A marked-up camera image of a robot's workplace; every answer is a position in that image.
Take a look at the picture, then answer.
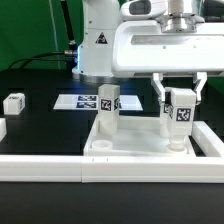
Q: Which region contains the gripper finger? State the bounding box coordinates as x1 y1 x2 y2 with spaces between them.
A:
193 72 207 104
151 73 165 104

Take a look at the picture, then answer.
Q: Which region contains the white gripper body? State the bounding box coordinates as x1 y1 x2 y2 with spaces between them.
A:
111 20 224 78

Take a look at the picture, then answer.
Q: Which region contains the white square table top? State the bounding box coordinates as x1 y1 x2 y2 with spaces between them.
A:
83 116 196 157

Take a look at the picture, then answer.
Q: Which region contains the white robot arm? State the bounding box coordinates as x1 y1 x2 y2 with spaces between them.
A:
73 0 224 102

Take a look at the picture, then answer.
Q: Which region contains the white sheet with AprilTags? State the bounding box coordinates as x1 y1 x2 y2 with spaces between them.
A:
53 94 143 111

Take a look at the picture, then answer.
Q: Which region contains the white U-shaped obstacle fence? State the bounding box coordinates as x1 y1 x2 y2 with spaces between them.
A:
0 121 224 183

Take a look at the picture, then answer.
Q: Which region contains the black cable to robot base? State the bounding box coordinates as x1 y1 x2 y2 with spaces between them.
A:
7 49 78 70

